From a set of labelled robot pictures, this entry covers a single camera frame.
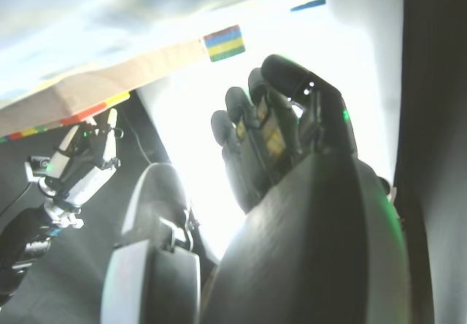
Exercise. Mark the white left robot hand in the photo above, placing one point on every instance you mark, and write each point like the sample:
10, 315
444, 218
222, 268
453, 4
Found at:
310, 229

